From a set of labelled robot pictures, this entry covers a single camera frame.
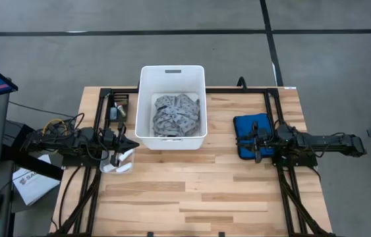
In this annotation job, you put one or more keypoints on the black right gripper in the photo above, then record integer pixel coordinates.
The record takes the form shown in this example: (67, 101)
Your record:
(266, 145)

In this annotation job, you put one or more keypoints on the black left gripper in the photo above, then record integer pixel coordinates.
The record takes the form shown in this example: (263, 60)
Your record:
(116, 146)

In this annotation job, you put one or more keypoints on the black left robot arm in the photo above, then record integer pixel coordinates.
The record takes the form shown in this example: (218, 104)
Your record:
(70, 143)

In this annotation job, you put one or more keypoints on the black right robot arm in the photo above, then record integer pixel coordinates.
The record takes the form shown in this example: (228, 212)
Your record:
(330, 143)

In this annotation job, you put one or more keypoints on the blue pouch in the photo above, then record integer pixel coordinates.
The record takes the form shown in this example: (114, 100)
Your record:
(246, 126)

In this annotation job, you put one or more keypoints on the clear plastic container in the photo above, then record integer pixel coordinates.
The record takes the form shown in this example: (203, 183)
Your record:
(106, 159)

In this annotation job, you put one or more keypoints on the black tray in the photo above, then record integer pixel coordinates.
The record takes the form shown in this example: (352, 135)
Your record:
(124, 98)

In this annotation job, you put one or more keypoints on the white perforated plastic basket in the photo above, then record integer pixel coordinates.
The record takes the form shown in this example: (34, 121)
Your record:
(145, 98)

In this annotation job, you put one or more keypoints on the grey patterned cloth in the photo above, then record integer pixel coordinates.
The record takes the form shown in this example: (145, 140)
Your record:
(175, 115)

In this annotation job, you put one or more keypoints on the black table clamp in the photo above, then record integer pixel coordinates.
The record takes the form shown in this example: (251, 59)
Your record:
(150, 234)
(221, 234)

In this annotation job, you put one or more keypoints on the white printed paper sheet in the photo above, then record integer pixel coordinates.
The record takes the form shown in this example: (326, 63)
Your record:
(35, 184)

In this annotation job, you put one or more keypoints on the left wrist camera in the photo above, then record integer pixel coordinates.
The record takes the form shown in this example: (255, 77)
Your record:
(108, 135)

